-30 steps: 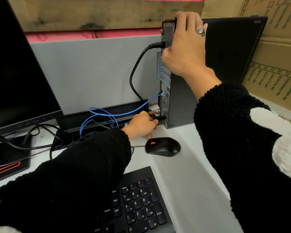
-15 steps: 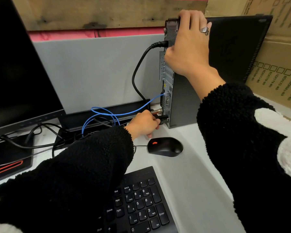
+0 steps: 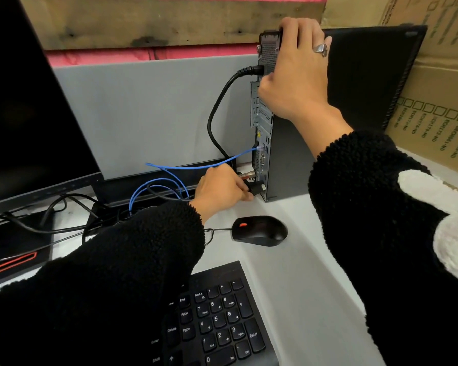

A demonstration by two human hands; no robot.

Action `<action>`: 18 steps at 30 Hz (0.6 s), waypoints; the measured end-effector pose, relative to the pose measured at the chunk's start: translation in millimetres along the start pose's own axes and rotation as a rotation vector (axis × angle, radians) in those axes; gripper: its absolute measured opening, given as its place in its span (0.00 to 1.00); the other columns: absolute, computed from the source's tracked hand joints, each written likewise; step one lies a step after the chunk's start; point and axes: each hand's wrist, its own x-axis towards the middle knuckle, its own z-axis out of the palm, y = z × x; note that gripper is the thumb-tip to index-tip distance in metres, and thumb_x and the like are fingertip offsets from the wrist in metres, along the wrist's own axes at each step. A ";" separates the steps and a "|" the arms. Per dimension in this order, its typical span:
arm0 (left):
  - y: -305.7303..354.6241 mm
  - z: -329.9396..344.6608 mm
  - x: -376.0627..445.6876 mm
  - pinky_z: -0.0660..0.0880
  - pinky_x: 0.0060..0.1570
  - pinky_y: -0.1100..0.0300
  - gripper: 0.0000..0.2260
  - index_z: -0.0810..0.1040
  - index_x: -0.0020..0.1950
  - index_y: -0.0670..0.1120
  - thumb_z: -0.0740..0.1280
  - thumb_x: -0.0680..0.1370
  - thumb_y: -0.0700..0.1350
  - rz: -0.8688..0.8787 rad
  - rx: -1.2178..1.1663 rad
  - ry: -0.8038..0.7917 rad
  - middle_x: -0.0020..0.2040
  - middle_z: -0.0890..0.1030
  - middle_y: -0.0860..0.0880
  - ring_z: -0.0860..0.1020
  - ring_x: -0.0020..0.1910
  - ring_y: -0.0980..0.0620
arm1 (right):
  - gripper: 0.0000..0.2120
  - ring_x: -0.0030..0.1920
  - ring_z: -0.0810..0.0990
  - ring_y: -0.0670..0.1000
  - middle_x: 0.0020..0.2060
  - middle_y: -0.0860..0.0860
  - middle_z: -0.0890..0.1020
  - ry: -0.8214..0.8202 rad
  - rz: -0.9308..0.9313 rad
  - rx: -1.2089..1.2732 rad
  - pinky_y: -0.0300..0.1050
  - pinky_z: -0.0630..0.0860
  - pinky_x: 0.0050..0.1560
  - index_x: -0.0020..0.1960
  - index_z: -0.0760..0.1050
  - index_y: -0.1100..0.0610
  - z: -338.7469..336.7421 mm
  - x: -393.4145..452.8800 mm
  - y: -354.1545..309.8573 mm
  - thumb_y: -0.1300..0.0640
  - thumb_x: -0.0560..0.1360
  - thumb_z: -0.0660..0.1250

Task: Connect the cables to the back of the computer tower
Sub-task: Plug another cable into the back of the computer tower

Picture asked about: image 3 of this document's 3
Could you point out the person's right hand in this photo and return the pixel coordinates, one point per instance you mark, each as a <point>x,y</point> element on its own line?
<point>297,83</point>

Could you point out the person's left hand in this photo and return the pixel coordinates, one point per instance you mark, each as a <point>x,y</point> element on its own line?
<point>215,188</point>

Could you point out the person's right thumb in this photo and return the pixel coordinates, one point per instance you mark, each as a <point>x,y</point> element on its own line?
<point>269,89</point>

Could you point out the person's left thumb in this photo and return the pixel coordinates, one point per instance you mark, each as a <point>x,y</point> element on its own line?
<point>242,195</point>

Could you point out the black desktop computer tower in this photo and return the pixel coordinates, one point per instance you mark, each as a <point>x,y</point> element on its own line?
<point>366,79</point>

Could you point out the person's right forearm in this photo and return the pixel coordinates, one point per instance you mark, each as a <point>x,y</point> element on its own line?
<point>381,232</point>

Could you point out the person's left forearm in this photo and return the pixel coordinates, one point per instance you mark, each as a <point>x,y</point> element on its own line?
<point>99,289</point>

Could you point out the black computer mouse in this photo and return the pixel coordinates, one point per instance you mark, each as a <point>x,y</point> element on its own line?
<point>261,230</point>

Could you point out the grey divider panel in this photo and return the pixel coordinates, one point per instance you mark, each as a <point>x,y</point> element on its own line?
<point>149,114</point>

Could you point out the black keyboard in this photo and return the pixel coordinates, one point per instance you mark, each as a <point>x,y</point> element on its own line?
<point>221,320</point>

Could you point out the weathered wooden board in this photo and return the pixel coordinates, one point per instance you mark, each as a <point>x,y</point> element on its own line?
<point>156,18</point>

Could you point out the brown cardboard box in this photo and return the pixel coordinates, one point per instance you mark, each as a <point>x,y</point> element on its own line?
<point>439,91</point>

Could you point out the black computer monitor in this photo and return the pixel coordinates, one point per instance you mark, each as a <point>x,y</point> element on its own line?
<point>26,110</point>

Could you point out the black monitor base red stripe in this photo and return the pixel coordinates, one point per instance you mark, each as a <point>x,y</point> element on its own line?
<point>11,255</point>

